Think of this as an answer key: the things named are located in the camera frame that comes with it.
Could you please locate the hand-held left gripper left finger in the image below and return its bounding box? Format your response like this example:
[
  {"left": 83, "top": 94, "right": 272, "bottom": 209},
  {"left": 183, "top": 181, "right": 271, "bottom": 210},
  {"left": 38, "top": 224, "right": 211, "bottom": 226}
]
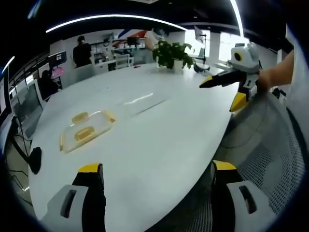
[{"left": 40, "top": 163, "right": 107, "bottom": 232}]

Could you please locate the clear plastic tray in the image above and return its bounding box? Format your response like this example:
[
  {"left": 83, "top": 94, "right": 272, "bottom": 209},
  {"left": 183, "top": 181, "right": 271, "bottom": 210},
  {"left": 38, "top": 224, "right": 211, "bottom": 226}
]
[{"left": 58, "top": 109, "right": 116, "bottom": 154}]

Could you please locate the black cable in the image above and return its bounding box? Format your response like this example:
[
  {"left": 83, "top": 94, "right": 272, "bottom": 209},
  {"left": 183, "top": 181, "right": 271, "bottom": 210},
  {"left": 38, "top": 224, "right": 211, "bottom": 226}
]
[{"left": 9, "top": 116, "right": 33, "bottom": 194}]

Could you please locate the black cloth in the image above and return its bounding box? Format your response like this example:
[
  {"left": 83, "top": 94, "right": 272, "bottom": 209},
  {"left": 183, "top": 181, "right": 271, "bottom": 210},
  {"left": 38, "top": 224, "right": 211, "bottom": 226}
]
[{"left": 28, "top": 146, "right": 43, "bottom": 175}]

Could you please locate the white mesh chair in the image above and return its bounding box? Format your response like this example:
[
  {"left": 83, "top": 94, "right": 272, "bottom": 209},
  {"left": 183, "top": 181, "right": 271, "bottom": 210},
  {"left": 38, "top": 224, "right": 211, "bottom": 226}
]
[{"left": 10, "top": 79, "right": 47, "bottom": 140}]

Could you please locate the black monitor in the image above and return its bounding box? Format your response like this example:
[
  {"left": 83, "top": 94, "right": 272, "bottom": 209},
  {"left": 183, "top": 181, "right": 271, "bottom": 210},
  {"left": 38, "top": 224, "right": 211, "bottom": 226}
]
[{"left": 48, "top": 50, "right": 67, "bottom": 66}]

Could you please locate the amber plastic buckle part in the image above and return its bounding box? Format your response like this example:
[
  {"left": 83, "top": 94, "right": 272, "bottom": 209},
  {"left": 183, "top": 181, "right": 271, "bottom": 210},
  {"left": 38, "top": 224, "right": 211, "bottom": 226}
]
[
  {"left": 71, "top": 111, "right": 90, "bottom": 124},
  {"left": 74, "top": 126, "right": 96, "bottom": 142}
]

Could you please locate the white office chair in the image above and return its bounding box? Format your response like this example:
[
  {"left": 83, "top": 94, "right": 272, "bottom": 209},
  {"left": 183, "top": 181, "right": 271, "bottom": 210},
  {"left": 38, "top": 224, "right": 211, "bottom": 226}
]
[{"left": 115, "top": 54, "right": 131, "bottom": 70}]

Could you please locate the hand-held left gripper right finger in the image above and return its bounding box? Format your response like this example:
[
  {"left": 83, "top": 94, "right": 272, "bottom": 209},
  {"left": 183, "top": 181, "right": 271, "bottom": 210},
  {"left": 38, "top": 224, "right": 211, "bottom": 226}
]
[{"left": 211, "top": 159, "right": 277, "bottom": 232}]

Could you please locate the curved ceiling light strip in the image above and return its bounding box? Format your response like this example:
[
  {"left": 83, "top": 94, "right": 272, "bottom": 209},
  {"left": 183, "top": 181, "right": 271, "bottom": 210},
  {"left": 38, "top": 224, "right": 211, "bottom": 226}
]
[
  {"left": 45, "top": 14, "right": 189, "bottom": 34},
  {"left": 229, "top": 0, "right": 245, "bottom": 37}
]

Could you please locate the grey mesh office chair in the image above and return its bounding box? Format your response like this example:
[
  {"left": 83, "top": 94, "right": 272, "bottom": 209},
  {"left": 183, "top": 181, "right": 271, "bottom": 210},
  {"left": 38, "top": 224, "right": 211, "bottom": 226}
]
[{"left": 166, "top": 91, "right": 308, "bottom": 232}]

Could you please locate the green potted plant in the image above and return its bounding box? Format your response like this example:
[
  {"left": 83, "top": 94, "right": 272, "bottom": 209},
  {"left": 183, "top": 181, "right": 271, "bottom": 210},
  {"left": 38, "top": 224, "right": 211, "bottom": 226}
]
[{"left": 152, "top": 40, "right": 195, "bottom": 72}]

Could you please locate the clear plastic sheet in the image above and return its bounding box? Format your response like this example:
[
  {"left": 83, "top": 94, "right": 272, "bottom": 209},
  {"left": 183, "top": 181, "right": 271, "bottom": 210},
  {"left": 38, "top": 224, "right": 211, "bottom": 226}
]
[{"left": 115, "top": 92, "right": 168, "bottom": 115}]

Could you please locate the black desk object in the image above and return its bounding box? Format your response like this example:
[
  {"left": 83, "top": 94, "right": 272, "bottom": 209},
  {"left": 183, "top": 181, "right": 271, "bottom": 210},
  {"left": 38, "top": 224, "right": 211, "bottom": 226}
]
[{"left": 193, "top": 63, "right": 210, "bottom": 73}]

